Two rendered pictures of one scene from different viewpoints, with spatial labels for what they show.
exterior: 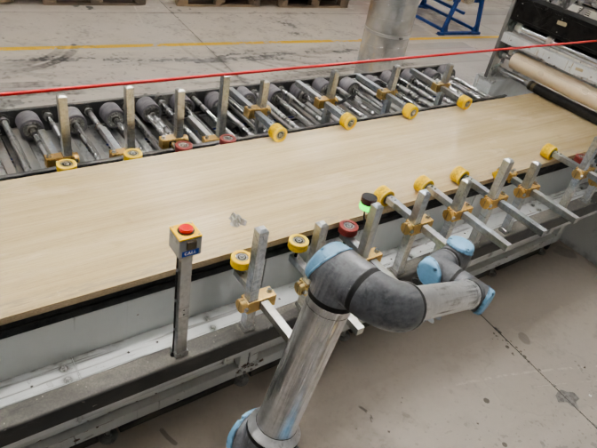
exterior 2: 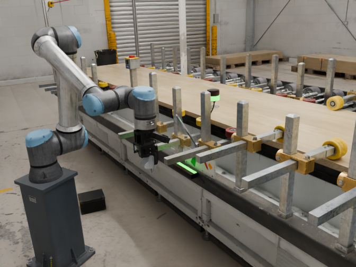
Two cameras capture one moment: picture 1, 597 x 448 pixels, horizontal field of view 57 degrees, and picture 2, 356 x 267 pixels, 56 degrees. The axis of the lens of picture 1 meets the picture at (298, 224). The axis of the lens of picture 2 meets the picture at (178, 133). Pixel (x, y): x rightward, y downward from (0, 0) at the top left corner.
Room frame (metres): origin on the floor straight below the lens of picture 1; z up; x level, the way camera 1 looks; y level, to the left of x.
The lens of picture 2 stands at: (1.78, -1.83, 1.47)
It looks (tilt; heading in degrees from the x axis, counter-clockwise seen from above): 20 degrees down; 98
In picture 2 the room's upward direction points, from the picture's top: 2 degrees counter-clockwise
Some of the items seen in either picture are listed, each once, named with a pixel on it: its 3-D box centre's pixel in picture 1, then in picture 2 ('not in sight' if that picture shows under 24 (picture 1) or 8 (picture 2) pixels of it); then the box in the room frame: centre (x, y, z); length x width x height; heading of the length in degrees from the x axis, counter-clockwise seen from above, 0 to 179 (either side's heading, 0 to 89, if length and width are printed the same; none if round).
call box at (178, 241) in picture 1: (185, 241); (132, 63); (1.20, 0.31, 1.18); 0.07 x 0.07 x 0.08; 41
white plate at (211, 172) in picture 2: not in sight; (198, 161); (1.66, -0.26, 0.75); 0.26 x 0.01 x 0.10; 131
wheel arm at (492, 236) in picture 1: (463, 213); (294, 162); (2.04, -0.69, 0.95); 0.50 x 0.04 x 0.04; 41
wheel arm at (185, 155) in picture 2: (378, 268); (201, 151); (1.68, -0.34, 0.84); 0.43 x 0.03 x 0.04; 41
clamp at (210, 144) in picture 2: (364, 259); (209, 146); (1.72, -0.28, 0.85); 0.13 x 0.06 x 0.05; 131
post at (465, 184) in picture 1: (449, 225); (287, 174); (2.03, -0.65, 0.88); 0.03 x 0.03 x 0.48; 41
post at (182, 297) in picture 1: (181, 305); (135, 101); (1.20, 0.31, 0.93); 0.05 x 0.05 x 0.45; 41
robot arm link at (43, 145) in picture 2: not in sight; (42, 146); (0.76, -0.16, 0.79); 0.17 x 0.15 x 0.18; 51
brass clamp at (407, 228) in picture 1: (417, 225); (245, 141); (1.88, -0.47, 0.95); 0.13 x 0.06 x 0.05; 131
